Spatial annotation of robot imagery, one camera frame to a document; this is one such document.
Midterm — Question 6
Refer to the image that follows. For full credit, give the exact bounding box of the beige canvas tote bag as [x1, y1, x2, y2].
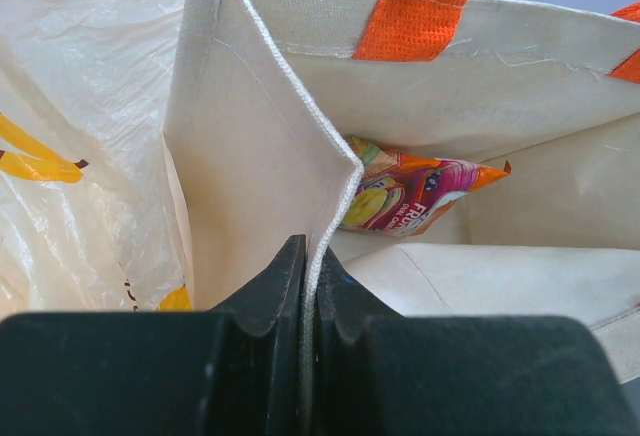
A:
[165, 0, 639, 435]

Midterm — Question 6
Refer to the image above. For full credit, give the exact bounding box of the banana print plastic bag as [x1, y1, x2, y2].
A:
[0, 0, 241, 313]

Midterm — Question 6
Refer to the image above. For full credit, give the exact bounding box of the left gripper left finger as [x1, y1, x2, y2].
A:
[1, 235, 306, 435]

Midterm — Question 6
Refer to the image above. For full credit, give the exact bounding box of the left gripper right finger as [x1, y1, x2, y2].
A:
[313, 253, 639, 435]

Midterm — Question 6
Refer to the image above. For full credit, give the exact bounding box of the orange fruit candy bag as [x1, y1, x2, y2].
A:
[340, 136, 511, 237]

